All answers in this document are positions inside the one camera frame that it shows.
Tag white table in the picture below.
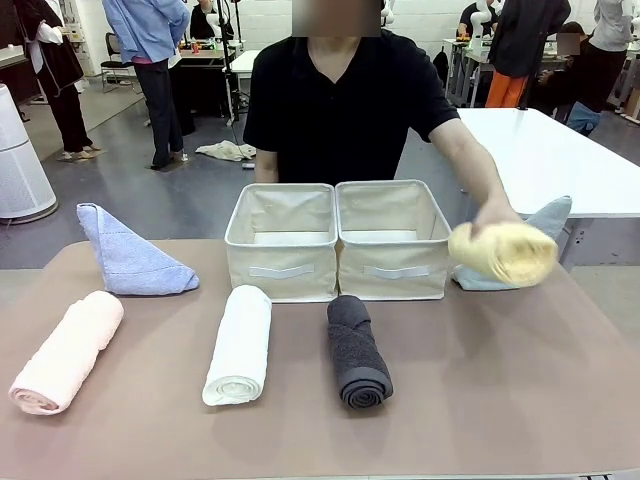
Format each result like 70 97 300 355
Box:
455 107 640 271

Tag bystander in grey top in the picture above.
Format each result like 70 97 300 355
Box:
584 0 640 115

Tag bystander in orange trousers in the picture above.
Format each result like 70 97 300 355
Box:
486 0 572 109

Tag person in black polo shirt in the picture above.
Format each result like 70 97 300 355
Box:
243 0 461 184

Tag seated bystander in black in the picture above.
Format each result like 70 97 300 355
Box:
528 21 601 126

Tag person's left hand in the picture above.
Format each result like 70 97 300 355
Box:
472 194 525 237

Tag beige fabric storage bin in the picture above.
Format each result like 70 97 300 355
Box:
224 182 340 305
333 179 454 302

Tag beige cloth on floor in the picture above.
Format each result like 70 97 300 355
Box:
194 140 257 163

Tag pink towel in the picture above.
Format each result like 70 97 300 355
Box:
8 290 125 416

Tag white towel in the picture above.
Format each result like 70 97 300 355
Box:
201 284 274 407

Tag white air purifier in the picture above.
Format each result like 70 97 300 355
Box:
0 83 59 221

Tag person's left forearm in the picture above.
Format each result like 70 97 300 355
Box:
427 117 507 217

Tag bystander in blue shirt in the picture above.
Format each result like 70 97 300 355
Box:
102 0 192 171

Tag black office chair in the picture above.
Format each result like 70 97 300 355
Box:
101 32 144 95

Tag bystander in black white outfit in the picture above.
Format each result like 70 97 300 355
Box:
14 0 104 162

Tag black tripod stand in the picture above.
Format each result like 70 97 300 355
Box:
217 0 247 127

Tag black backpack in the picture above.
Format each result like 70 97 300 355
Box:
432 47 450 86

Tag light blue triangle-folded towel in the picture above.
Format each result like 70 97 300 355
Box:
452 195 573 292

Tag lavender triangle-folded towel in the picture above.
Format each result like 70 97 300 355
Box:
76 201 201 296

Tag yellow towel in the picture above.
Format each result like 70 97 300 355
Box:
447 221 560 289

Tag dark grey rolled towel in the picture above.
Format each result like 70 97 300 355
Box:
326 294 395 411

